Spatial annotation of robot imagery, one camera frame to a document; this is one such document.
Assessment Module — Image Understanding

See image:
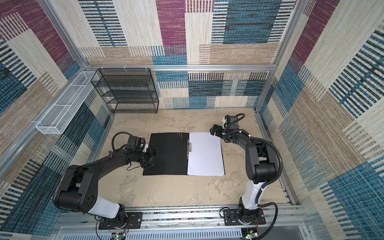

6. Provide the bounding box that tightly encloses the white wire mesh basket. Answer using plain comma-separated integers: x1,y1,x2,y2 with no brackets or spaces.
36,71,95,135

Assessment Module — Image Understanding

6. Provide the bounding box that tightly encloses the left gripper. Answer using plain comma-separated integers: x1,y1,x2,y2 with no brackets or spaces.
134,145,164,169

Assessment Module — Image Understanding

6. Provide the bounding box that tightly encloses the orange black file folder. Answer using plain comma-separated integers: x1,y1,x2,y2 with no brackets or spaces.
142,132,226,177

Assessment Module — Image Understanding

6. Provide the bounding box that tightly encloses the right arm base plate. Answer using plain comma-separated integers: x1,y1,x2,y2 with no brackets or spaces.
220,208,266,226

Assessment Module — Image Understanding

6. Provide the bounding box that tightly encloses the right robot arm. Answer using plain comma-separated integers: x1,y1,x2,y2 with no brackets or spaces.
210,113,283,225

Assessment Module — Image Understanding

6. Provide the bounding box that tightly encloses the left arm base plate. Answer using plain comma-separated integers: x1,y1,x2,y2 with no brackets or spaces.
98,212,143,230

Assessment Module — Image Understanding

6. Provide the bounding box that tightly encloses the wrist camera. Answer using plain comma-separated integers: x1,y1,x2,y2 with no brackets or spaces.
223,115,240,129
125,136,148,152

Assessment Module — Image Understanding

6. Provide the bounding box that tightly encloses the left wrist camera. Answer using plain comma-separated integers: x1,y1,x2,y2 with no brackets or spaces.
125,136,148,152

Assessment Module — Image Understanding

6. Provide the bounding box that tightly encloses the silver folder clip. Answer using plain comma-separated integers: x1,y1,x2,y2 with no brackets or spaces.
187,140,192,160

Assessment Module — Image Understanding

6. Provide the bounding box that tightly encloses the black wire mesh shelf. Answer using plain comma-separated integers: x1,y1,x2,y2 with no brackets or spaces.
91,68,159,114

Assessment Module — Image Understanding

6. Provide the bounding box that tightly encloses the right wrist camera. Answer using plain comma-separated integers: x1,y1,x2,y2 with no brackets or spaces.
223,115,240,129

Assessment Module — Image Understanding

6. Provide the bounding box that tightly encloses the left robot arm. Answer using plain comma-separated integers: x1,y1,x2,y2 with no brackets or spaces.
53,134,160,229

